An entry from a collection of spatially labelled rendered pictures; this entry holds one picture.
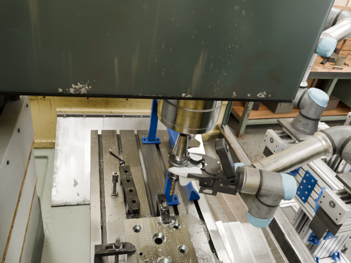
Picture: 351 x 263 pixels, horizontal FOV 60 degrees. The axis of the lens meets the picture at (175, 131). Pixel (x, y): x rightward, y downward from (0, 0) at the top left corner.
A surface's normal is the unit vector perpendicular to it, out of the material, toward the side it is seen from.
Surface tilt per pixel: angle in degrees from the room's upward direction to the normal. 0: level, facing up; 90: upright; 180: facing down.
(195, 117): 90
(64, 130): 24
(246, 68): 90
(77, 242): 0
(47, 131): 90
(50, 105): 90
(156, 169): 0
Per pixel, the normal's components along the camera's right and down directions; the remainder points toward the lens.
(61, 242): 0.15, -0.83
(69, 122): 0.22, -0.52
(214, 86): 0.22, 0.57
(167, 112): -0.69, 0.31
